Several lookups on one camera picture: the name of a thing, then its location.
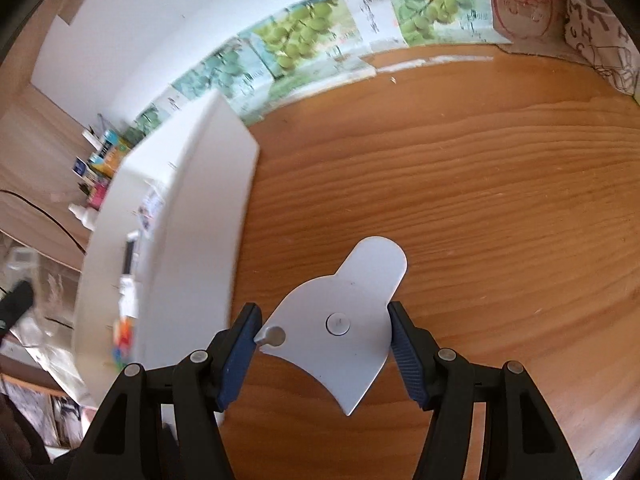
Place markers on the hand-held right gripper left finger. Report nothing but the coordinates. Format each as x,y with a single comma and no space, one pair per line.
241,355

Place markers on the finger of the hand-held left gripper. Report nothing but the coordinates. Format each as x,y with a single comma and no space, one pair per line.
17,305

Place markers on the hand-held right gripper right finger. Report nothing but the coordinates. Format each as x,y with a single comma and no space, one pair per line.
407,355

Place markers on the white fan-shaped device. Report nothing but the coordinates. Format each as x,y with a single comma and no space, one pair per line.
345,320

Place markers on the colourful puzzle cube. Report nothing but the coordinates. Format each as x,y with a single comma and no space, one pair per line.
122,342

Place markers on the black charger plug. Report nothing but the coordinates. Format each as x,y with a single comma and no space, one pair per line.
127,257

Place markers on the white plastic storage tray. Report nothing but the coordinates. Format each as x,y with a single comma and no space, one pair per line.
195,235

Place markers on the clear box with blue label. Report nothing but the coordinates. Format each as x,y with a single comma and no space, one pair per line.
151,212

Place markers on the white spray bottle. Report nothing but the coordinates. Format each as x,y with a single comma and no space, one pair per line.
82,216

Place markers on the pink pen can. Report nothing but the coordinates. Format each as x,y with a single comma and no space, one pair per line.
97,195

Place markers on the orange-print carton pen holder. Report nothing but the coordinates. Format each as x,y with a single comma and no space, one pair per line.
110,152

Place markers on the tape patch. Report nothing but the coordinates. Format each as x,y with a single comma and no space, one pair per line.
71,2

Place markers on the grape print cardboard strip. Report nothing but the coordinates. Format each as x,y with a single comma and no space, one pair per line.
300,35

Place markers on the brown cardboard with red drawing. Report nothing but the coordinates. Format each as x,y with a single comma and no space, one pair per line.
527,12

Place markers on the letter-print fabric bag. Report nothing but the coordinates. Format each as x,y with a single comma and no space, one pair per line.
605,25

